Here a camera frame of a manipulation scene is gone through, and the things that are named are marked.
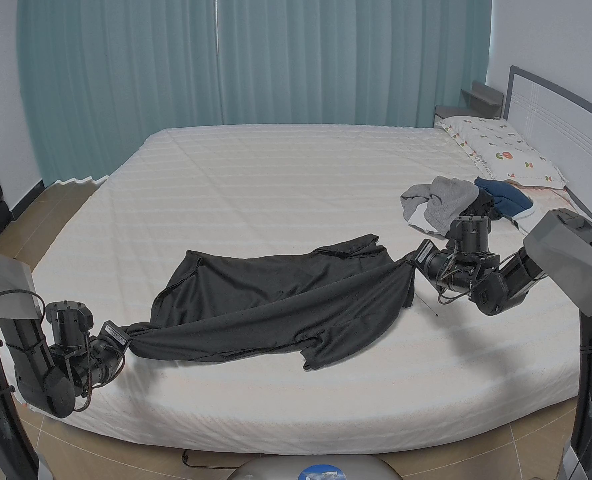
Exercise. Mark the grey bedside table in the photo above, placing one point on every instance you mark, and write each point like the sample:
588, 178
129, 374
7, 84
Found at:
468, 103

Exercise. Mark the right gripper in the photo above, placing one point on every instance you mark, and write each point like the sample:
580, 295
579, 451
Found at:
433, 263

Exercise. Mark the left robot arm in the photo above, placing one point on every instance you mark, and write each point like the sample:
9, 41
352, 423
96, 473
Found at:
31, 363

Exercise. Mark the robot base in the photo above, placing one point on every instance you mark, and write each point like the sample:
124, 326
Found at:
321, 470

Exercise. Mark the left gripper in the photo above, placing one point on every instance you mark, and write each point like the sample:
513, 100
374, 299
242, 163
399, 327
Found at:
107, 358

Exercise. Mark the white printed pillow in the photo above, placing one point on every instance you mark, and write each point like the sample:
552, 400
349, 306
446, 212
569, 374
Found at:
501, 148

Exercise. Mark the black T-shirt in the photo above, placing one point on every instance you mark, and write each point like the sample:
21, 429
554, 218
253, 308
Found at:
276, 298

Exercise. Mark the pale pink pillow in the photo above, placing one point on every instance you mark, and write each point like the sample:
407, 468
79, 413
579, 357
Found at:
541, 193

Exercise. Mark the pile of clothes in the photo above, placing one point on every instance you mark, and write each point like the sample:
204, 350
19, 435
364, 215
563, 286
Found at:
446, 198

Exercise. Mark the bed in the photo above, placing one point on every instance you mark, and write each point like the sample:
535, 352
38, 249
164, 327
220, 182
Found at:
276, 178

